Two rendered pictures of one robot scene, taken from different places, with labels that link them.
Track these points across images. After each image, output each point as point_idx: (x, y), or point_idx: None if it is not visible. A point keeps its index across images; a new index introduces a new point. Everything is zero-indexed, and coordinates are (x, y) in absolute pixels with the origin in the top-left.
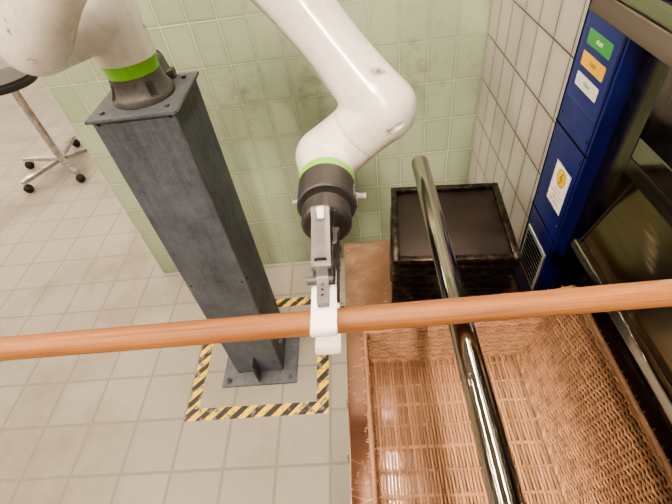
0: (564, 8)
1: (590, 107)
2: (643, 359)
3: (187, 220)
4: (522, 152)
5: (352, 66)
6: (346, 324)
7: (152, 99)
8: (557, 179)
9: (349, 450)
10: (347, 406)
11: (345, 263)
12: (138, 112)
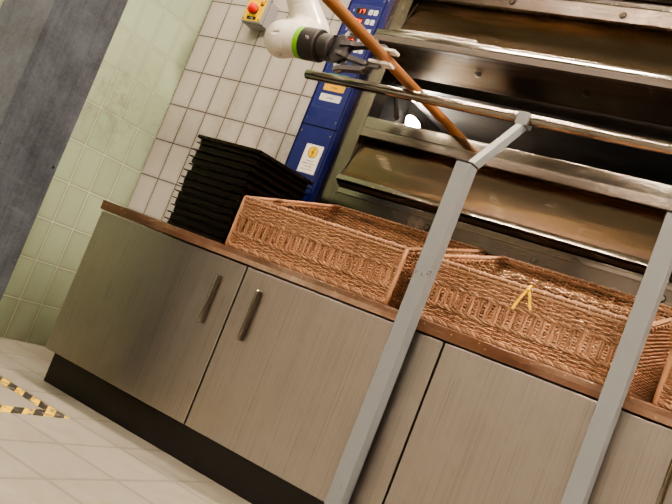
0: (290, 74)
1: (336, 106)
2: (407, 193)
3: (72, 56)
4: None
5: (317, 0)
6: (393, 59)
7: None
8: (308, 154)
9: (274, 264)
10: (215, 283)
11: (124, 207)
12: None
